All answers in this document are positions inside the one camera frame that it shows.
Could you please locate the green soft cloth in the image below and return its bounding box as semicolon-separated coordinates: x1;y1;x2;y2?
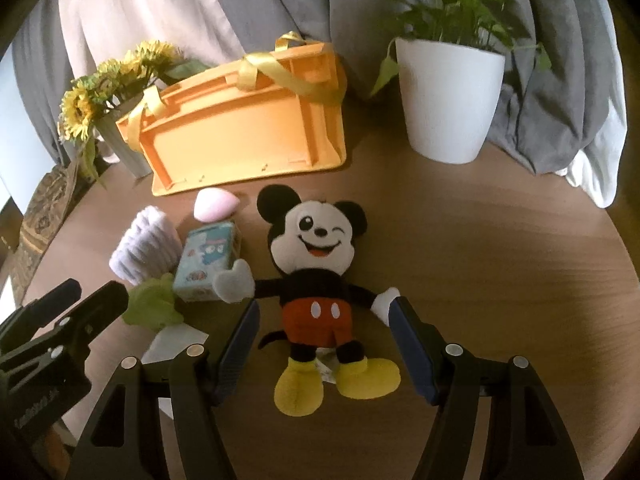
122;277;184;331

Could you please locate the patterned woven mat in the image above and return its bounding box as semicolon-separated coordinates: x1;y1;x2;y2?
10;162;81;306

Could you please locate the green leafy houseplant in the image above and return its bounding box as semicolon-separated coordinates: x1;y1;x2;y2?
370;0;553;98

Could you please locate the short yellow ribbon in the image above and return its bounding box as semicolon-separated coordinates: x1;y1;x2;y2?
125;86;168;153

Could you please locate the white paper sheet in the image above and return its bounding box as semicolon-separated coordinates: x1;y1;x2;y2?
141;324;210;365

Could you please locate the long yellow ribbon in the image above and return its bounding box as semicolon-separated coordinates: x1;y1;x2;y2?
239;32;347;107

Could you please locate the beige cloth drape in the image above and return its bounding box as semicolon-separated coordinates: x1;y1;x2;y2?
57;0;251;92

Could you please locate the cartoon mouse plush toy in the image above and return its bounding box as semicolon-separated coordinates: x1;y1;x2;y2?
211;185;402;417

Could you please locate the grey cloth drape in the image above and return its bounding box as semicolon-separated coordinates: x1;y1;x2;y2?
10;0;626;188

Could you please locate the pink egg-shaped sponge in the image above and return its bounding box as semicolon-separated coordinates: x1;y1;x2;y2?
194;187;240;223

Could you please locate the white ribbed cloth roll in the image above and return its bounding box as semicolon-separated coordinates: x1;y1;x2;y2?
109;205;183;284

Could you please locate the white plant pot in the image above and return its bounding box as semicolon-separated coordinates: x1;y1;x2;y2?
395;37;507;164

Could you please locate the printed tissue pack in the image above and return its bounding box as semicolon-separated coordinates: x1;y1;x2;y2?
172;221;246;304

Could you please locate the white ribbed vase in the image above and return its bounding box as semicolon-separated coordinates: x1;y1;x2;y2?
94;95;154;179

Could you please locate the orange plastic basket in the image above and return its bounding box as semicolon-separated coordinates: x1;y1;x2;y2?
116;41;348;197

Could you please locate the artificial sunflower bouquet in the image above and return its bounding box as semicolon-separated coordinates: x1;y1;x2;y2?
57;40;211;187

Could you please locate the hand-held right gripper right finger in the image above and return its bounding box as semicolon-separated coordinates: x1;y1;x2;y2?
389;297;586;480

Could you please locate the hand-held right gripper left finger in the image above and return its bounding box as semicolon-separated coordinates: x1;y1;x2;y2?
65;302;262;480

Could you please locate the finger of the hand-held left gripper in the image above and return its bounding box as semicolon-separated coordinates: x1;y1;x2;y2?
0;278;82;346
51;281;130;361

